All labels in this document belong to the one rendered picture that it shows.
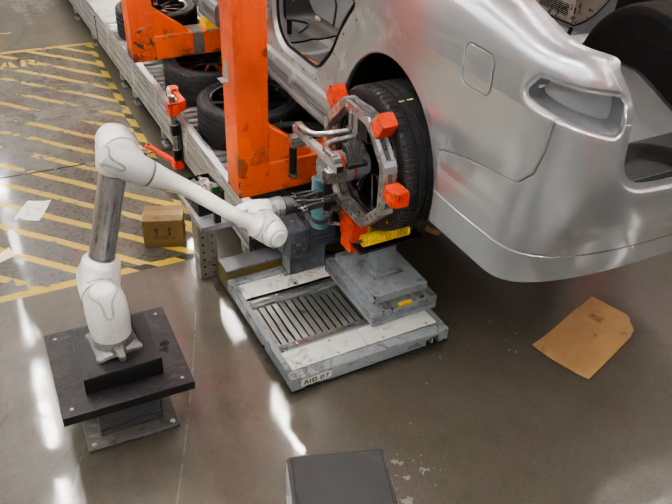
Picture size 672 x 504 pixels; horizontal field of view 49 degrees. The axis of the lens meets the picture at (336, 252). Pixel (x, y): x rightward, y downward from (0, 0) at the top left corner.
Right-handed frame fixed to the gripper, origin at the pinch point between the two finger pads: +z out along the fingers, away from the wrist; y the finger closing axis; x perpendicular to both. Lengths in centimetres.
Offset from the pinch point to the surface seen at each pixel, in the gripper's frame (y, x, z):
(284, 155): -62, -13, 9
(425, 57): 8, 57, 36
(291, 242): -39, -49, 2
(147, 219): -114, -65, -50
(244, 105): -60, 18, -12
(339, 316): -9, -77, 14
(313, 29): -196, -2, 90
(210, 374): -4, -83, -55
